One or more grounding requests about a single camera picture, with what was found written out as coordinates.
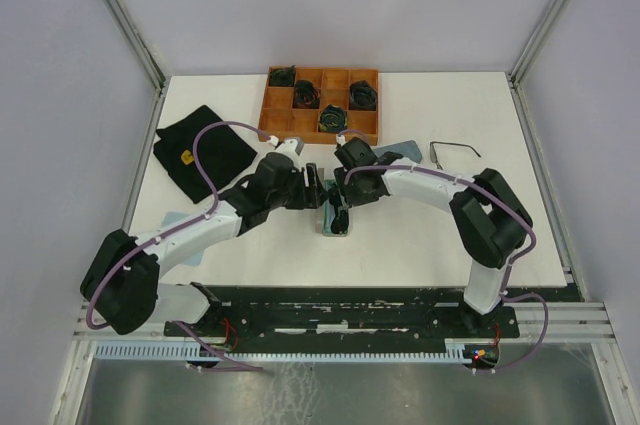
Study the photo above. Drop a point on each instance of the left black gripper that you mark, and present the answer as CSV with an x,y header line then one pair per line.
x,y
308,198

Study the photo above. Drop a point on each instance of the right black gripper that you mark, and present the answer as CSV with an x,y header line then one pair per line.
x,y
344,191

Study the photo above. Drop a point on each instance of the grey glasses case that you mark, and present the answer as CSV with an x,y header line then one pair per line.
x,y
323,211

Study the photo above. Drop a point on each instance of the thin-frame glasses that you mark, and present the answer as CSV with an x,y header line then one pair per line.
x,y
434,156
338,224

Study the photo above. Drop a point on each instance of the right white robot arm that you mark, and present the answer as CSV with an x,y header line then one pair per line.
x,y
495,228

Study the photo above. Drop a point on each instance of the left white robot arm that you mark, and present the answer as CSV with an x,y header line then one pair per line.
x,y
123,283

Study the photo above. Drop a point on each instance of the blue glasses case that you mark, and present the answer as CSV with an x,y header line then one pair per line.
x,y
408,149

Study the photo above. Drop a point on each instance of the wooden compartment tray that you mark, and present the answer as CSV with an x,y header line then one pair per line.
x,y
279,117

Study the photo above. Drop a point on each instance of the black cloth pouch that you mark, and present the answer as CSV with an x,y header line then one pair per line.
x,y
223,154

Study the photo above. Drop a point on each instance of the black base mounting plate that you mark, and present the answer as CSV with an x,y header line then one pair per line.
x,y
321,319

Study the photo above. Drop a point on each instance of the left blue cleaning cloth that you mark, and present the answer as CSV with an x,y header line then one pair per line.
x,y
172,218

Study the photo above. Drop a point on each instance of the right electronics board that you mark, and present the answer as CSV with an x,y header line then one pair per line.
x,y
486,356

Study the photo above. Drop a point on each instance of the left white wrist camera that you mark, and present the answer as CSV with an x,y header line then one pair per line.
x,y
290,146

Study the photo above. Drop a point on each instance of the left aluminium frame post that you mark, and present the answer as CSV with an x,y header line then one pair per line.
x,y
136,42

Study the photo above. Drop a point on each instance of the aluminium frame post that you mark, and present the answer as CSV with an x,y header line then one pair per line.
x,y
136,42
538,38

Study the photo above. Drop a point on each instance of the right aluminium frame post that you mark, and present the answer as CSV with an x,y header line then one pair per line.
x,y
538,38

